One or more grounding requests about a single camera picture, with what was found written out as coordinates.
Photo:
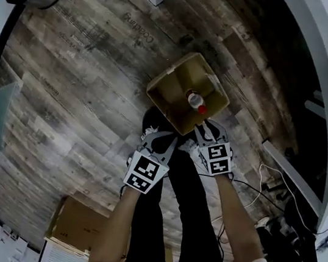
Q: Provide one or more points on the brown cardboard box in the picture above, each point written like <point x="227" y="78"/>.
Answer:
<point x="169" y="97"/>

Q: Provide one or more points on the plastic bottle with red cap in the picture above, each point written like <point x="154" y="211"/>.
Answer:
<point x="195" y="99"/>

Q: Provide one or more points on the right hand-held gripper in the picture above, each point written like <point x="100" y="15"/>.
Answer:
<point x="218" y="159"/>

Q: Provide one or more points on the person's black left shoe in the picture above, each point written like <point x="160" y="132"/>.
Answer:
<point x="151" y="125"/>

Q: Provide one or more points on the person's right forearm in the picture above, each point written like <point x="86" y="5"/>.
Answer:
<point x="236" y="219"/>

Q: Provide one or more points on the person's left forearm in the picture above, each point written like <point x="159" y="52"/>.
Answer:
<point x="117" y="228"/>

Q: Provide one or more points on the closed printed cardboard carton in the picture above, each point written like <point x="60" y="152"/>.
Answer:
<point x="81" y="225"/>

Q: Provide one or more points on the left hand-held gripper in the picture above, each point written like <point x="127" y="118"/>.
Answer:
<point x="145" y="172"/>

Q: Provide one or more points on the person's black trousers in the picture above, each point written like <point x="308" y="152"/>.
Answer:
<point x="192" y="224"/>

